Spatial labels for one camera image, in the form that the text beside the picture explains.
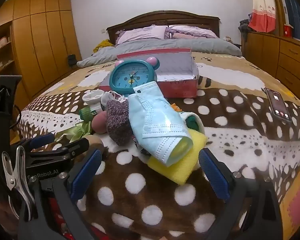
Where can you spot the yellow cloth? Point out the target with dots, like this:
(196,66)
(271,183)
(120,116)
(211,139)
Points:
(103,45)

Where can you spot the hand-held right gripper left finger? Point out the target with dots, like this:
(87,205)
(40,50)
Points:
(86,173)

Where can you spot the red and white mug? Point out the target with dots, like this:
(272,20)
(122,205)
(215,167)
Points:
(287,31)

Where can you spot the blue face mask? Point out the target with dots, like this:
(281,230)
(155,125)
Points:
(152,110)

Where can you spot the purple patterned pillow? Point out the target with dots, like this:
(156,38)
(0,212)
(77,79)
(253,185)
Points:
(195,32)

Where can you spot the dark window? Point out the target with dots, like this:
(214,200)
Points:
(297,12)

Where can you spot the floral curtain with red hem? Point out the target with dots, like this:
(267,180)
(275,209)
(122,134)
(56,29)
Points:
(262,17)

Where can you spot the grey duvet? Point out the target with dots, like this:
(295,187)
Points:
(140,47)

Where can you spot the orange fuzzy cloth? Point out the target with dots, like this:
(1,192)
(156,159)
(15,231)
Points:
(176,108)

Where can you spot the purple knit sock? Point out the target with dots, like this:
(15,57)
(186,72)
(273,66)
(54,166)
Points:
(117,120)

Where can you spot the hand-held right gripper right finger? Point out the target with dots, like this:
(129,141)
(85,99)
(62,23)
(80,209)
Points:
(213,177)

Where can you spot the dark wooden nightstand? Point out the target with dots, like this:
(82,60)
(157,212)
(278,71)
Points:
(236,45)

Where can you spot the metal spring clip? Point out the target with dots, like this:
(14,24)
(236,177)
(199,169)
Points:
(11,177)

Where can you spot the white cloth with pink trim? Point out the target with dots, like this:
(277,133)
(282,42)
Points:
(115,96)

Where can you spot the red cardboard box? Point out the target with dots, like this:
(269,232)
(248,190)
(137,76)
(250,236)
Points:
(180,88)

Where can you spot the spotted sheep printed blanket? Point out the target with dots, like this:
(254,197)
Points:
(240,142)

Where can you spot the black bag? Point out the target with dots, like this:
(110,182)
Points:
(72,60)

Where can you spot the wooden wardrobe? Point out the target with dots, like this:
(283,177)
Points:
(47,42)

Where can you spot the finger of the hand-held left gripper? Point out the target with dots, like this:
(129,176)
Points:
(43,139)
(75,146)

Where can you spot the plain lilac pillow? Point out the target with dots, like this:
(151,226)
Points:
(142,33)

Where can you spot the yellow sponge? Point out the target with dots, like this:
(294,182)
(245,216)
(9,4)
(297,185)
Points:
(180,170)

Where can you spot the pink beauty sponge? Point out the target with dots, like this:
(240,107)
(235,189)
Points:
(99,122)

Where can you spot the wooden dresser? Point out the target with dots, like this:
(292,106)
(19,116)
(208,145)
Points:
(290,55)

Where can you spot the small nightstand ornament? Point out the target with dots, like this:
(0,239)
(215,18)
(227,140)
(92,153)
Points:
(227,39)

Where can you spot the teal alarm clock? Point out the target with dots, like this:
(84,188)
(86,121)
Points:
(130,76)

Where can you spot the dark clothes pile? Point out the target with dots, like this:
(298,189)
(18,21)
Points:
(244,26)

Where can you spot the black smartphone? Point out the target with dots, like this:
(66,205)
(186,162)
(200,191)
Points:
(277,103)

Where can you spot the white storage box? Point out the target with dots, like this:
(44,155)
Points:
(3,43)

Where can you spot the green ribbon bow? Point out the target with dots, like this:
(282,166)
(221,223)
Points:
(75,131)

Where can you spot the dark wooden headboard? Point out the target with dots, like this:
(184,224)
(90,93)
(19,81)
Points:
(165,17)

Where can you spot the navy patterned cloth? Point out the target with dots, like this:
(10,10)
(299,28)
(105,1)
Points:
(145,152)

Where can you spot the person's left forearm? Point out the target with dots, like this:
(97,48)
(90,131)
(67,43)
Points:
(2,220)

